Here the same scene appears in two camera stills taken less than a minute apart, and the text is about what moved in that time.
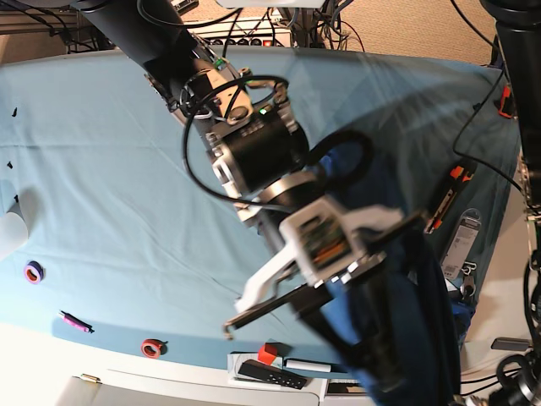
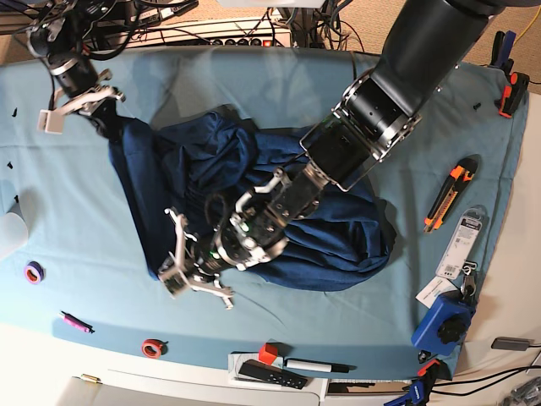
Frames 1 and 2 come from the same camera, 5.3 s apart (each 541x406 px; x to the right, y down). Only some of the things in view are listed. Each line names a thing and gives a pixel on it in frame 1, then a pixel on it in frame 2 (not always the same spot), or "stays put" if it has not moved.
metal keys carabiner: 468,288 stays put
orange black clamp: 507,103 stays put
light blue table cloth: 107,238 stays put
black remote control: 267,372 stays put
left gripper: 330,244 → 80,89
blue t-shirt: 402,310 → 166,169
